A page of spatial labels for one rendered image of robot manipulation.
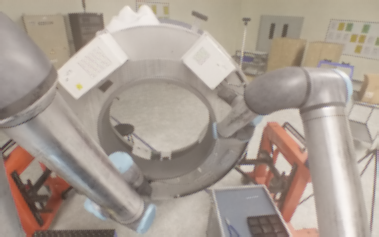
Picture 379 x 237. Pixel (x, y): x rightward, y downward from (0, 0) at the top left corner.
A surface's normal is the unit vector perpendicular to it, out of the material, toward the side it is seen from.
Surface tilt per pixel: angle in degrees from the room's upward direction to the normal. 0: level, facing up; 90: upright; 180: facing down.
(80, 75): 90
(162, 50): 90
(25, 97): 94
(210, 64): 90
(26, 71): 73
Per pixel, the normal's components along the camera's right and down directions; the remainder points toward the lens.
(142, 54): 0.08, 0.47
